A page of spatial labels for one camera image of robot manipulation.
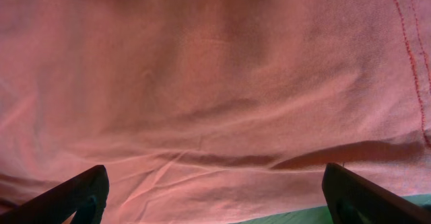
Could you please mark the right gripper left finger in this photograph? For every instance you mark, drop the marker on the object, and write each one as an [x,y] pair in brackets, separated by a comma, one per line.
[82,197]

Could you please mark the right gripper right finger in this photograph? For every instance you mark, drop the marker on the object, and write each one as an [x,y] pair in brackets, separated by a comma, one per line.
[353,199]

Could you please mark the red t-shirt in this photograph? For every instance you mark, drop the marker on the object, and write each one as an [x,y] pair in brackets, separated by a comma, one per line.
[213,111]

